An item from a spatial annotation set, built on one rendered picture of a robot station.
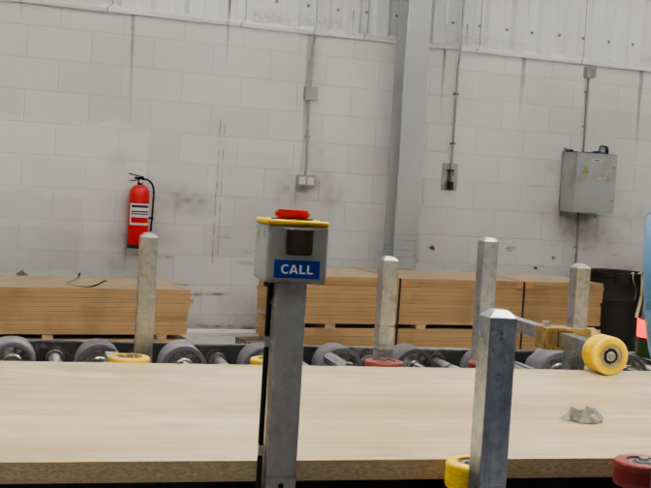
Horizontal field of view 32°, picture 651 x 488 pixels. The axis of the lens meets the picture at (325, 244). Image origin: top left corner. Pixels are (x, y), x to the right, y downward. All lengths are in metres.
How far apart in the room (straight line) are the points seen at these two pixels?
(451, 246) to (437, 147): 0.82
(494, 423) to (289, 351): 0.27
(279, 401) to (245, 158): 7.39
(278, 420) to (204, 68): 7.36
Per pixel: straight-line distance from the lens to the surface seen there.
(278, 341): 1.29
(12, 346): 2.76
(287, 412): 1.30
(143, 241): 2.35
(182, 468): 1.49
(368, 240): 9.03
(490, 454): 1.39
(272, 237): 1.25
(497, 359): 1.37
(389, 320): 2.48
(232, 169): 8.62
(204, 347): 2.92
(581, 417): 1.93
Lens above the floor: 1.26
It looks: 3 degrees down
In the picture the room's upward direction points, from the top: 3 degrees clockwise
